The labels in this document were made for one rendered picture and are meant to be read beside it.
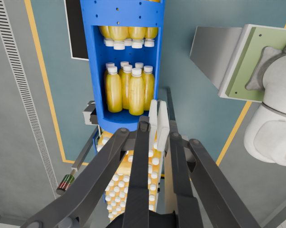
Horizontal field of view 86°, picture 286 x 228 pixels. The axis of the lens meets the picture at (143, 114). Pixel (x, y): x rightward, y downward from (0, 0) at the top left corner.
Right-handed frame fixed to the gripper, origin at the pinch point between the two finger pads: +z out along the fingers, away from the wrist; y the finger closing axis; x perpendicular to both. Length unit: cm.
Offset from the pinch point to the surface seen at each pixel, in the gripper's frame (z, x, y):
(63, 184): 38, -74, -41
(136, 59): 62, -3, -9
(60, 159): 168, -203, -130
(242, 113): 160, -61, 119
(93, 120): 60, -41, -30
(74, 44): 144, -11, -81
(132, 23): 34.8, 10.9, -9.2
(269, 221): 165, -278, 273
